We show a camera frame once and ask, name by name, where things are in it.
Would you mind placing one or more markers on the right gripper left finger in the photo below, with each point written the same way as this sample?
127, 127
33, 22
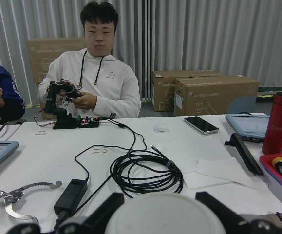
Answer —
96, 223

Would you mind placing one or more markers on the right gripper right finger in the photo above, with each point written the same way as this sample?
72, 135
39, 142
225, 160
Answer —
235, 224

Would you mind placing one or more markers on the white plastic cup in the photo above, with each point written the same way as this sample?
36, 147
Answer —
165, 213

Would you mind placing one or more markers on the black power adapter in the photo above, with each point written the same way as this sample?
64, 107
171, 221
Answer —
71, 197

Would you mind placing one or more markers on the white paper sheet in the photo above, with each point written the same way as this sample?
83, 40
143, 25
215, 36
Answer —
222, 171

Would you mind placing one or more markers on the rubber band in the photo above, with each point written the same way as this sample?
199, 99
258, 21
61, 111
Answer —
99, 151

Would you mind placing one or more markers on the black bar tool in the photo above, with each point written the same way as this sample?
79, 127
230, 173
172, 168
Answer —
250, 162

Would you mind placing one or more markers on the metal reacher grabber tool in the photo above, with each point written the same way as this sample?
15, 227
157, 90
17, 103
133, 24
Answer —
15, 195

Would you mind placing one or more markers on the black smartphone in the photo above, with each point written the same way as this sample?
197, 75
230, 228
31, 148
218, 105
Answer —
201, 125

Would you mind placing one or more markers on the red thermos bottle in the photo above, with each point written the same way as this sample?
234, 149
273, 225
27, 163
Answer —
272, 143

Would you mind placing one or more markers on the cardboard box right front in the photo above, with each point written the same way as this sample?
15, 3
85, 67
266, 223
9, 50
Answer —
215, 95

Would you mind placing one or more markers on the person in white hoodie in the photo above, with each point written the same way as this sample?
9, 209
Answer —
109, 86

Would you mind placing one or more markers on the person in blue jacket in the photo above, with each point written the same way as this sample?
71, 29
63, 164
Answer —
12, 106

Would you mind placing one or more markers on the cardboard box right back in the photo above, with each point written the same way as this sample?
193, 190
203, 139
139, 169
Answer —
163, 84

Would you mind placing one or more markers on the cardboard box behind person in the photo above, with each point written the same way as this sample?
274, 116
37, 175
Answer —
42, 52

